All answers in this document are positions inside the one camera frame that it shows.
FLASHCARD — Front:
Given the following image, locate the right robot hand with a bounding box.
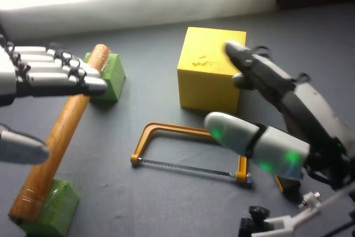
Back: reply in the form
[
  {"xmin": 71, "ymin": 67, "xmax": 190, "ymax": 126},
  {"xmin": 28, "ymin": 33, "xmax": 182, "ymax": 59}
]
[{"xmin": 204, "ymin": 39, "xmax": 352, "ymax": 179}]

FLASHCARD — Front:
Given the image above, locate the round wooden dowel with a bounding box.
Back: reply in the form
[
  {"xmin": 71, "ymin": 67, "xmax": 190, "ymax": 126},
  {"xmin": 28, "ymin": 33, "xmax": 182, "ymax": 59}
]
[{"xmin": 8, "ymin": 43, "xmax": 111, "ymax": 224}]

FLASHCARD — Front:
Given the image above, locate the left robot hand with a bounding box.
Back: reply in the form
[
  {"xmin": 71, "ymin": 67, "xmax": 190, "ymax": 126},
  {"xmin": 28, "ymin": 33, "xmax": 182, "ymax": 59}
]
[{"xmin": 0, "ymin": 36, "xmax": 108, "ymax": 165}]

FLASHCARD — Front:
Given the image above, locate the grey table cloth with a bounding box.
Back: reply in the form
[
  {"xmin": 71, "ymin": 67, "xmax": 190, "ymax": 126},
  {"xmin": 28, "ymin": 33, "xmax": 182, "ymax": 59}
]
[{"xmin": 0, "ymin": 1, "xmax": 355, "ymax": 237}]

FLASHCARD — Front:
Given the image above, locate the yellow wooden block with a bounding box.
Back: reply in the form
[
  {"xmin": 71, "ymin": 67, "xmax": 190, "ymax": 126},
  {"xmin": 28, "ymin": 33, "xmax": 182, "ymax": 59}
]
[{"xmin": 176, "ymin": 27, "xmax": 247, "ymax": 114}]

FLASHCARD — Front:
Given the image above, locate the green wooden block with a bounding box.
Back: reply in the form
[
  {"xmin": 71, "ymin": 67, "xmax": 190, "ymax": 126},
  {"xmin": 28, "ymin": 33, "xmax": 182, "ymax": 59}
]
[
  {"xmin": 19, "ymin": 178, "xmax": 81, "ymax": 237},
  {"xmin": 83, "ymin": 52, "xmax": 126, "ymax": 102}
]

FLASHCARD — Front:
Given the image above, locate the orange frame hacksaw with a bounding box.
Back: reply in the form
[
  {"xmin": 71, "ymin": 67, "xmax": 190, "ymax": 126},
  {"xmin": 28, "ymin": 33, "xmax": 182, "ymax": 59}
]
[{"xmin": 130, "ymin": 122, "xmax": 302, "ymax": 201}]

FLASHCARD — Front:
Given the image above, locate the white foam board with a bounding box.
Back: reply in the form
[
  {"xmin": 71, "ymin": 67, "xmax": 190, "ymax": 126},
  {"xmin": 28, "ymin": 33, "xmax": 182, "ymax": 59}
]
[{"xmin": 0, "ymin": 0, "xmax": 280, "ymax": 41}]

